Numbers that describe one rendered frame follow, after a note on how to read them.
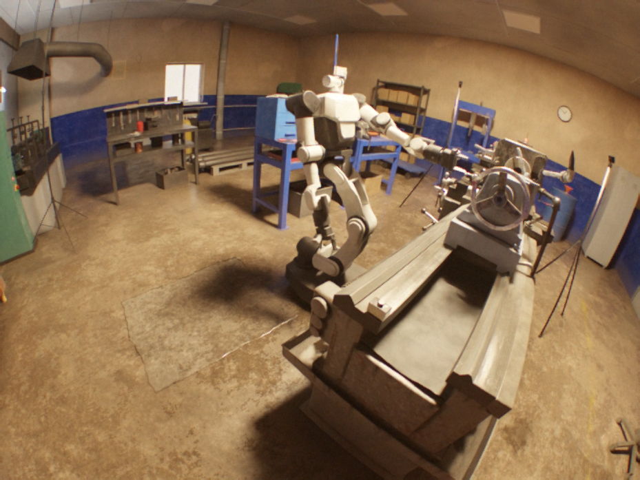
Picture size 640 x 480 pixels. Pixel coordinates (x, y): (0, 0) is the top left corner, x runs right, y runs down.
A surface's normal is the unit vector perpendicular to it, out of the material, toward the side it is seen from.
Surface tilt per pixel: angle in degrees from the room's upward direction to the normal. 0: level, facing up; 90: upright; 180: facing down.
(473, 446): 0
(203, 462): 0
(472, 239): 90
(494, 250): 90
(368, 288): 45
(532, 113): 90
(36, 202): 90
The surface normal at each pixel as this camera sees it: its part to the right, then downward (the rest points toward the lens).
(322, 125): -0.69, 0.49
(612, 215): -0.70, 0.29
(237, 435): 0.12, -0.86
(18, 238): 0.71, 0.43
